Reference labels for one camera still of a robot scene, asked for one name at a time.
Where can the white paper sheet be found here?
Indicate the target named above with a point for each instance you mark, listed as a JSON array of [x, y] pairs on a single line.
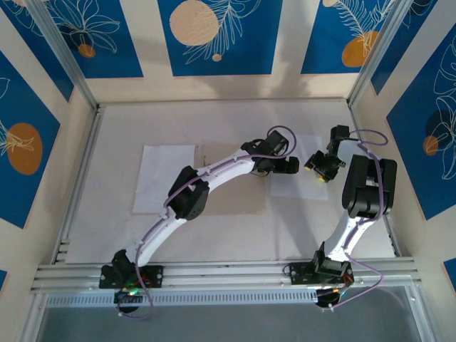
[[292, 185], [153, 178]]

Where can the brown cardboard folder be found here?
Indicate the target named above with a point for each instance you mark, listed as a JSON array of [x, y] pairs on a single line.
[[231, 199]]

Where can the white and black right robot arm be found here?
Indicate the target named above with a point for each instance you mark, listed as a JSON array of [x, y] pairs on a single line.
[[367, 192]]

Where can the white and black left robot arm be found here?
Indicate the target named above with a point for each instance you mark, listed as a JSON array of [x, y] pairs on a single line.
[[221, 171]]

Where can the black right base electronics board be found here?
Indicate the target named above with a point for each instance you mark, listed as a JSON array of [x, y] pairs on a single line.
[[326, 301]]

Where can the black base electronics board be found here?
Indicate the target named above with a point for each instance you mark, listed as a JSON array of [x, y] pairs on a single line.
[[326, 301], [130, 303]]

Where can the black left base electronics board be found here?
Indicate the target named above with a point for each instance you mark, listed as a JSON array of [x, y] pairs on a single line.
[[130, 303]]

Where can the blue floral wall panel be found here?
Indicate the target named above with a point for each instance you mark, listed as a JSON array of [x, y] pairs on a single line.
[[320, 53], [249, 53], [117, 60], [409, 142], [42, 121]]

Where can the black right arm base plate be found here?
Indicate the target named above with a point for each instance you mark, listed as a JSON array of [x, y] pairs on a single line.
[[297, 274]]

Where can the aluminium front frame rail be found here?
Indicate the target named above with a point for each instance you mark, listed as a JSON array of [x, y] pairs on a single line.
[[231, 274]]

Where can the aluminium right corner post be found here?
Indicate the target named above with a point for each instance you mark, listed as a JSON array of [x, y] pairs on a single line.
[[382, 53]]

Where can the aluminium corner post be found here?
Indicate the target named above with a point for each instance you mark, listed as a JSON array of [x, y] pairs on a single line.
[[65, 53], [382, 53]]

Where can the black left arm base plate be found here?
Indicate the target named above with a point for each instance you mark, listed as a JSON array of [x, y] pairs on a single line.
[[155, 276]]

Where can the aluminium left side rail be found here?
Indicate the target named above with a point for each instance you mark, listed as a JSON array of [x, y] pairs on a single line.
[[89, 142]]

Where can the aluminium left corner post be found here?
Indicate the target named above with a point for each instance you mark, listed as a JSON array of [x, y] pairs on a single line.
[[65, 53]]

